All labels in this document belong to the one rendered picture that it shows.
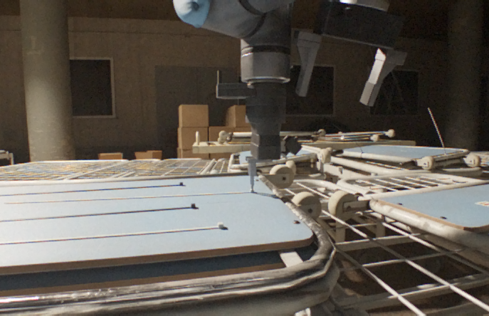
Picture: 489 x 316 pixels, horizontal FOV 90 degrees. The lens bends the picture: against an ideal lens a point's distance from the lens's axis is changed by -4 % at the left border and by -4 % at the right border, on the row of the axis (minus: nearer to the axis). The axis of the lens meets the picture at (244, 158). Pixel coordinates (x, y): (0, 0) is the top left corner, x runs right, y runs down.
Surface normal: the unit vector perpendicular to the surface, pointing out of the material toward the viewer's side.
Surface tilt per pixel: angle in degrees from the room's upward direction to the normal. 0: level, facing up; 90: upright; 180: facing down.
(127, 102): 90
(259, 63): 94
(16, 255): 5
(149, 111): 90
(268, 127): 106
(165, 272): 3
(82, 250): 5
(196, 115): 90
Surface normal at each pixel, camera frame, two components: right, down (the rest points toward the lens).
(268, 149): 0.16, 0.17
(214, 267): 0.00, -0.99
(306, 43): 0.11, 0.48
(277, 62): 0.38, 0.16
